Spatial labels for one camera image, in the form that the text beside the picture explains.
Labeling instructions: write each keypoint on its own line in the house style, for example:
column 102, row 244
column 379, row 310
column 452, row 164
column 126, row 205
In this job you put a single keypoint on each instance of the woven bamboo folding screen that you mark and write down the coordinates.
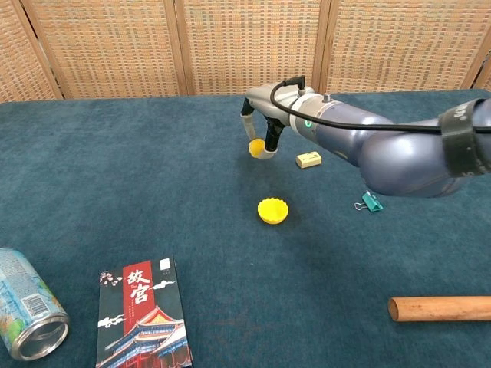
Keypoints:
column 115, row 46

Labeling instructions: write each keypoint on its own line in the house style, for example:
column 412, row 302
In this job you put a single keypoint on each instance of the blue carpet table mat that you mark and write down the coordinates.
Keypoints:
column 153, row 172

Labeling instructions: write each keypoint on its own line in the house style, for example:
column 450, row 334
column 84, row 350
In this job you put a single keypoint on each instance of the light blue drink can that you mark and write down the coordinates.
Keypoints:
column 27, row 306

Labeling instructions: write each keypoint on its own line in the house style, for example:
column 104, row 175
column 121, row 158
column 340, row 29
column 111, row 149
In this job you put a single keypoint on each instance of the yellow round disc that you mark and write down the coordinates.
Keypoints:
column 273, row 211

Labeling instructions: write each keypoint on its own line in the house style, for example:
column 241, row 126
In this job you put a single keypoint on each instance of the small yellow toy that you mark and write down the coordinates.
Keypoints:
column 256, row 147

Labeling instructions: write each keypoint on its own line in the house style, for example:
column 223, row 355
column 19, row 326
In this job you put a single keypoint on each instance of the dark palace print card box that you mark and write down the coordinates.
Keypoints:
column 144, row 318

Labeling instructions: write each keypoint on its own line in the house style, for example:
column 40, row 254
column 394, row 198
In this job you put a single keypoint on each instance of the teal binder clip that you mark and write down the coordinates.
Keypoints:
column 371, row 203

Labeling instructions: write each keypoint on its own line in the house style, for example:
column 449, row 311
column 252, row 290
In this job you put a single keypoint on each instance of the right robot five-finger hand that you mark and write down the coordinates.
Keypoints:
column 270, row 101

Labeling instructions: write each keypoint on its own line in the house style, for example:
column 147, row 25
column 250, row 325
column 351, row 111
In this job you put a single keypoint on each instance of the wooden cylindrical rod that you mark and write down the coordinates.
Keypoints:
column 441, row 308

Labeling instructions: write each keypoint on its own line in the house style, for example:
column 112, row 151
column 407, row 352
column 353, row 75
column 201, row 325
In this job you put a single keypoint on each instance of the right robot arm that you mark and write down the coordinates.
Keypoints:
column 399, row 161

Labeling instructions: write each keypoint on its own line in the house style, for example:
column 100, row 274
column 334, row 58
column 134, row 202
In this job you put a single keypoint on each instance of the cream mahjong tile block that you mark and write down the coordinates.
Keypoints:
column 308, row 160

